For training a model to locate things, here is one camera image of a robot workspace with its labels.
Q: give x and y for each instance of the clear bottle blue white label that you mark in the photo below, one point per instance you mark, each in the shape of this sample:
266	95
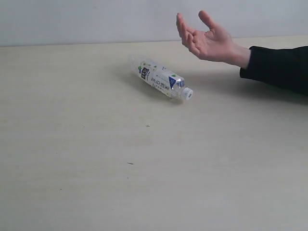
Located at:
160	78

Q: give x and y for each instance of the person's open bare hand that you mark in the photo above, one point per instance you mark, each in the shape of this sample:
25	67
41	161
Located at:
214	45

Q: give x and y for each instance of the forearm in black sleeve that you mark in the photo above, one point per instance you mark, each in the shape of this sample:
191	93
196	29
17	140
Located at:
283	68

